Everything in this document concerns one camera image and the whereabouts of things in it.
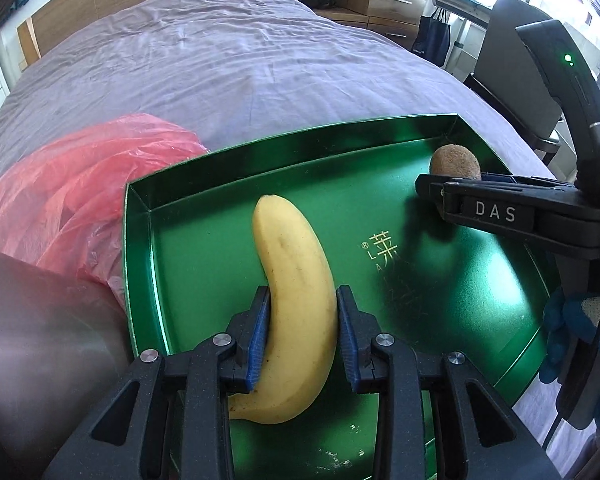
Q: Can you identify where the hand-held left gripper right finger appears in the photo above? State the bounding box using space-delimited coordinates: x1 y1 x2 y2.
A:
336 285 563 480

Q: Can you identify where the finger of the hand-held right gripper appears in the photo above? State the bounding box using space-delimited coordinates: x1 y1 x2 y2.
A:
415 173 600 257
480 171 578 190

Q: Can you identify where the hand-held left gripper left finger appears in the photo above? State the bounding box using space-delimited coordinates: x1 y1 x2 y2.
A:
42 285 273 480

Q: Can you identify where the brown kiwi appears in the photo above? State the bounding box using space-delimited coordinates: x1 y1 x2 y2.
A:
430 144 483 181

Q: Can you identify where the yellow banana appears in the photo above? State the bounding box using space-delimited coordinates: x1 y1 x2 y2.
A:
228 195 337 425

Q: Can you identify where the green metal tray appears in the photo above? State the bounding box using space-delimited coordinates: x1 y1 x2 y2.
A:
121 115 560 480

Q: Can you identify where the person's right hand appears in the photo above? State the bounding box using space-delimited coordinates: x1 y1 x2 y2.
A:
540 287 600 431

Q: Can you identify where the grey chair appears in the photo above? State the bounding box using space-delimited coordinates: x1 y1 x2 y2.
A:
462 0 565 166

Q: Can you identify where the dark blue tote bag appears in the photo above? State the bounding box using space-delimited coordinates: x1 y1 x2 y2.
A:
412 7 453 67

